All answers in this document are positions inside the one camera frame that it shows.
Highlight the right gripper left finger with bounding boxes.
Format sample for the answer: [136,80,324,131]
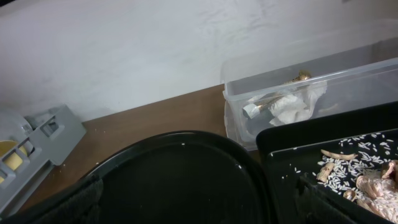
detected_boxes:
[1,175,103,224]

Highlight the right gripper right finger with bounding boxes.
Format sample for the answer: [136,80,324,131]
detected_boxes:
[295,175,395,223]

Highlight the food scraps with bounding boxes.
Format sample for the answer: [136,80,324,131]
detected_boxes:
[281,132,398,223]

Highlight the yellow bowl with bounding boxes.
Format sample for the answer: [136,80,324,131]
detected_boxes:
[1,140,23,171]

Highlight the white napkin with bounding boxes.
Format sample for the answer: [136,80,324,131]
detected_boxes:
[255,81,327,126]

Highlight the gold snack wrapper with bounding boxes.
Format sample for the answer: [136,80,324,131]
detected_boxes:
[242,70,312,119]

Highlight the grey plate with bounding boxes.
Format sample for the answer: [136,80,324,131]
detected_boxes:
[1,110,33,143]

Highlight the grey dishwasher rack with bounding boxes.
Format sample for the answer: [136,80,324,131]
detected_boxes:
[1,105,86,219]

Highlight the black rectangular tray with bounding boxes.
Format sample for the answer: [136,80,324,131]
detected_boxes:
[256,102,397,223]

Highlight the round black tray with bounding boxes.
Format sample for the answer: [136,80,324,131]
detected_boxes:
[80,131,276,223]

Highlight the clear plastic bin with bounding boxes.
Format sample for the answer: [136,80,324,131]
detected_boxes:
[221,19,397,151]

